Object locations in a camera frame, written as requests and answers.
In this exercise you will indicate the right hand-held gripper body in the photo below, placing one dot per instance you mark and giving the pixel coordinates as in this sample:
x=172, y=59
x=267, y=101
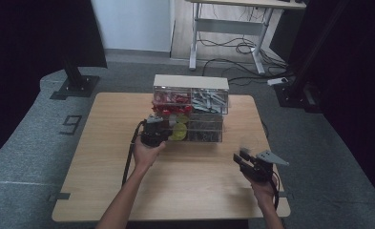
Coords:
x=264, y=165

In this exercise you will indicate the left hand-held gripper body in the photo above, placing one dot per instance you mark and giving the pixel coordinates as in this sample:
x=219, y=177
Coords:
x=152, y=133

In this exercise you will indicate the clear wine glass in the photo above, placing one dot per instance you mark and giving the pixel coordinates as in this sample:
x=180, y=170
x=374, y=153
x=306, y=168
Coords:
x=248, y=141

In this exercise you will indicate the clear acrylic drawer organizer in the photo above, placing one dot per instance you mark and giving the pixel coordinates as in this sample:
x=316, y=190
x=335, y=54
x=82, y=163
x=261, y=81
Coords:
x=191, y=83

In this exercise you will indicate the person's left hand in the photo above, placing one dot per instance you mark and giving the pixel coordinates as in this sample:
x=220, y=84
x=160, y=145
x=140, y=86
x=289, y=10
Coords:
x=147, y=156

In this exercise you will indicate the person's right hand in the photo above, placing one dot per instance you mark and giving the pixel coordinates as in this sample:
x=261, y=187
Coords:
x=264, y=191

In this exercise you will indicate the pile of green round pods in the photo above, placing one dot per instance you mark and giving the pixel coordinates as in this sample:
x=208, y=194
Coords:
x=179, y=131

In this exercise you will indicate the pile of red packets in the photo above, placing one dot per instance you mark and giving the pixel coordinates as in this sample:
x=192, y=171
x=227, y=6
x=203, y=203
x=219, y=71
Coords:
x=170, y=105

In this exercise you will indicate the grey tape marker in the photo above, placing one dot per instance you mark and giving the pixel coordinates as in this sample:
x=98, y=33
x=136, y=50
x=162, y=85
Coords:
x=286, y=195
x=61, y=196

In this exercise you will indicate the pile of grey packets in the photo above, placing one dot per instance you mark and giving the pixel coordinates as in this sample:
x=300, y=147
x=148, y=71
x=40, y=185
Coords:
x=209, y=101

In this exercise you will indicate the white power strip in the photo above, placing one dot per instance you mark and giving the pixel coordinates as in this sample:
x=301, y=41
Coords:
x=277, y=81

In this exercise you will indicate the black slanted stand with base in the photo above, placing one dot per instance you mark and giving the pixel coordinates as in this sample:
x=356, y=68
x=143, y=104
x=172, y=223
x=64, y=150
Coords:
x=298, y=90

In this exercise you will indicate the left black stand base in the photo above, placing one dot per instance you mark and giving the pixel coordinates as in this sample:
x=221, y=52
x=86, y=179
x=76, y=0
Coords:
x=77, y=84

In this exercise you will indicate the black curtain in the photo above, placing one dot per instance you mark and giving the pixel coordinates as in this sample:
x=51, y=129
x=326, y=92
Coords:
x=32, y=47
x=357, y=79

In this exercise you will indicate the white desk frame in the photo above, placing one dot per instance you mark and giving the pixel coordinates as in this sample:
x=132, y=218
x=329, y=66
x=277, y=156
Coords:
x=229, y=27

